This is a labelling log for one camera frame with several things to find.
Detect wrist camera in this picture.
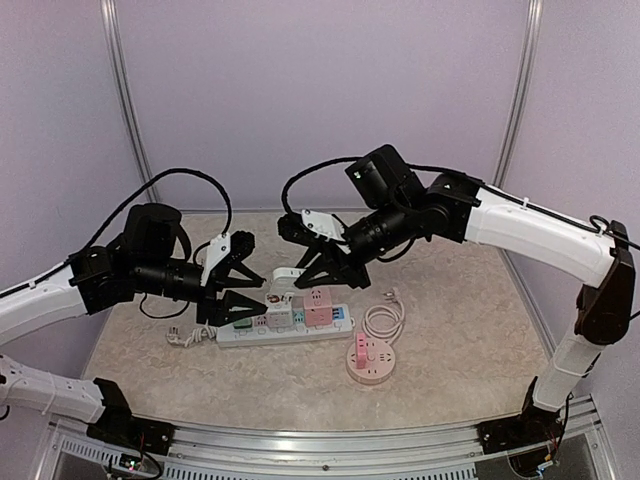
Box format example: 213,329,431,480
277,209,346,246
200,230,255,289

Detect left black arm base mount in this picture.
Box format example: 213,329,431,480
86,378,176,456

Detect pink plug adapter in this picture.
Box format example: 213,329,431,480
355,332,368,370

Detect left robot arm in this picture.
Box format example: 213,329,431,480
1,203,267,445

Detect left aluminium corner post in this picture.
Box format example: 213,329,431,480
99,0,151,183

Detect green cube plug adapter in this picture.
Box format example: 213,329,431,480
233,317,253,330

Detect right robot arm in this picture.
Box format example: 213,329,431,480
293,144,636,444

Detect pink round socket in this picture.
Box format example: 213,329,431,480
345,339,396,386

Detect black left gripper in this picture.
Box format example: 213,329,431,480
133,255,267,327

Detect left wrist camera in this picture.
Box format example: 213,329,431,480
200,230,255,289

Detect right black camera cable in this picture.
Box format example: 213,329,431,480
281,156,361,216

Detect right aluminium corner post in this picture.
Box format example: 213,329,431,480
493,0,544,187

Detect aluminium front frame rail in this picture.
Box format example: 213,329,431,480
47,394,601,480

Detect aluminium corner post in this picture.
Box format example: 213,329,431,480
99,0,151,183
493,0,544,187

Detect pink cube socket adapter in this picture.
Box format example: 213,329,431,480
303,286,333,328

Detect white small plug adapter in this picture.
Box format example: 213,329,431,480
266,267,305,304

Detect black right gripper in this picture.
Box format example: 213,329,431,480
292,195,415,289

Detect left black camera cable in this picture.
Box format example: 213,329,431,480
84,168,234,251

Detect white power strip cord plug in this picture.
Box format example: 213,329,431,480
165,325,218,348

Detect white cube adapter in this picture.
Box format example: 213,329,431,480
265,293,294,329

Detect black camera cable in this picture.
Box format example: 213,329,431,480
281,156,361,216
84,168,234,251

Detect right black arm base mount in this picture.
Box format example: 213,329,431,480
476,377,564,455

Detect white multicolour power strip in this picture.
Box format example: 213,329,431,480
216,304,355,348

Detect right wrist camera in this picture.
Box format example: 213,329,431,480
277,209,346,246

